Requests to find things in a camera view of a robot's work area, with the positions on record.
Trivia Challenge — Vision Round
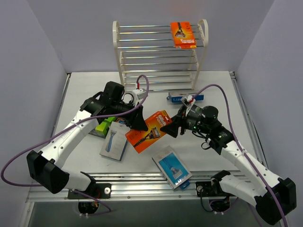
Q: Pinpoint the orange Gillette Fusion5 razor box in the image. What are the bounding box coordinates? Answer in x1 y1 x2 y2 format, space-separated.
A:
170 21 196 49

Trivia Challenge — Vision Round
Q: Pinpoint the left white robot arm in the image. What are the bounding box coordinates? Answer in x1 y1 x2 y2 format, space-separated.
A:
27 81 148 198

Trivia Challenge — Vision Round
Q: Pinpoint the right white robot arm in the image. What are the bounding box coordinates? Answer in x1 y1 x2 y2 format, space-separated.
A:
160 105 296 225

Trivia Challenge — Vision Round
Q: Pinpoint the white chrome-bar shelf rack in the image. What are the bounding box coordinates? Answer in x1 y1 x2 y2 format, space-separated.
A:
112 19 209 92

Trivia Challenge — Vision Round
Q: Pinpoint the small orange Gillette razor box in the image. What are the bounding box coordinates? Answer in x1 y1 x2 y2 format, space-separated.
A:
116 118 126 125

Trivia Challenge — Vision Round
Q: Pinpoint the grey Harry's box blue razor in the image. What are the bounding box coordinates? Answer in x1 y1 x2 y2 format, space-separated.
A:
99 122 129 161

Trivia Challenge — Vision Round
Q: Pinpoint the Harry's blade cartridge pack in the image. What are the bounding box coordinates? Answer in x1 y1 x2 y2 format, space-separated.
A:
152 146 192 190

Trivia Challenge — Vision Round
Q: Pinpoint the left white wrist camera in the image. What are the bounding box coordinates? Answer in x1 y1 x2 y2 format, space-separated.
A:
131 88 146 105

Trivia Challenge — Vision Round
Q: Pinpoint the aluminium rail base frame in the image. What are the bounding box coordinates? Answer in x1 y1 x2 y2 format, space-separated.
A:
26 70 270 206

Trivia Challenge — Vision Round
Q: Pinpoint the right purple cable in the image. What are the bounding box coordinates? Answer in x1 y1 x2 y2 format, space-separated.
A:
191 84 289 227

